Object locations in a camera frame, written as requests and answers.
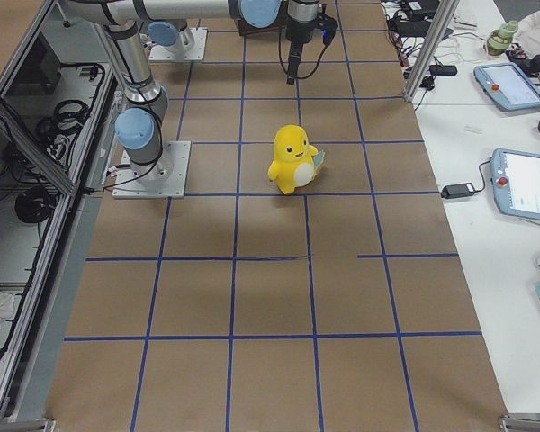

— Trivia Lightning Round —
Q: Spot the lower teach pendant tablet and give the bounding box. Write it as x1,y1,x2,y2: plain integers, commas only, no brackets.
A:
490,148,540,223

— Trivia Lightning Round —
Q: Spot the teach pendant tablet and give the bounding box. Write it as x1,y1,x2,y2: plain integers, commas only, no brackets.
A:
473,63,540,112
490,148,540,223

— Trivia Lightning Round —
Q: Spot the upper teach pendant tablet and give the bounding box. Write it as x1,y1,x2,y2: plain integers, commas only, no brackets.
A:
473,63,540,112

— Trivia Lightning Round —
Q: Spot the black power adapter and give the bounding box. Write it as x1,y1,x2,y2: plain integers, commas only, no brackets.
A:
440,182,477,200

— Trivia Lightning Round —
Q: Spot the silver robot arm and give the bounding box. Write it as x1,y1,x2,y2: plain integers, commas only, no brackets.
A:
145,19,195,52
71,1,281,198

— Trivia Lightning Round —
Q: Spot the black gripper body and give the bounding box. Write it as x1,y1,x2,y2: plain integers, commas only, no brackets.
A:
286,16,318,44

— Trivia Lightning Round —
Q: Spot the aluminium frame post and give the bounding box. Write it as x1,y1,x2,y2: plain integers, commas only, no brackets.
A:
403,0,459,102

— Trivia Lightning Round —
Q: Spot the green stacked toy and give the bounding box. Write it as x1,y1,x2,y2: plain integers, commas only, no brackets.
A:
485,20,518,57

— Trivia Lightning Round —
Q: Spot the black coiled cable bundle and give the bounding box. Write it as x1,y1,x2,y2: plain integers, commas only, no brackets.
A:
35,99,94,149

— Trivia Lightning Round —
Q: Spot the yellow plush dinosaur toy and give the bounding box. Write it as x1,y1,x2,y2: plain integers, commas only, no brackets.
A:
267,125,325,195

